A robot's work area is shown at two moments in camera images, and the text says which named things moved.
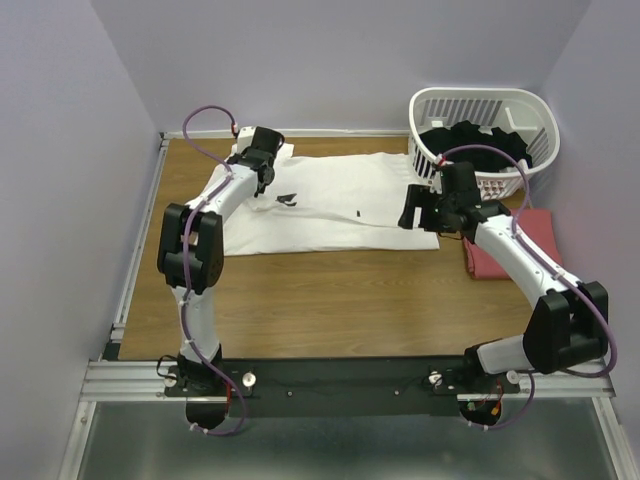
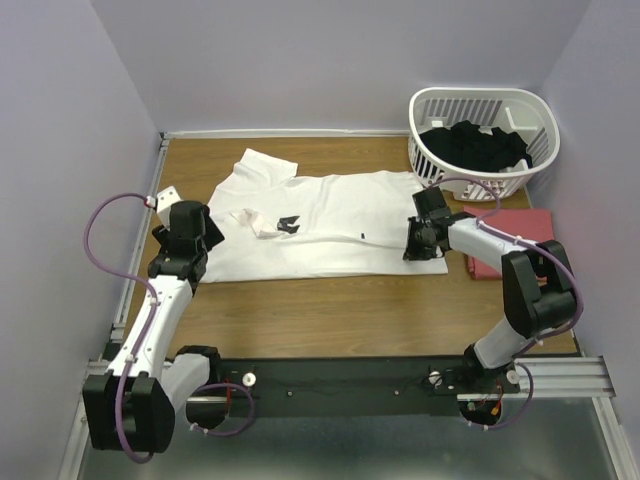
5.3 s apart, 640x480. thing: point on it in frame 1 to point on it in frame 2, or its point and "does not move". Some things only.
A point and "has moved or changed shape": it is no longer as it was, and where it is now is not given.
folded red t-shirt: (535, 225) does not move
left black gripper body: (272, 176) to (212, 236)
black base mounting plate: (335, 387) does not move
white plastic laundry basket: (519, 111) does not move
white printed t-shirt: (324, 203) has moved or changed shape
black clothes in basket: (441, 140) does not move
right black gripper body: (439, 220) to (418, 244)
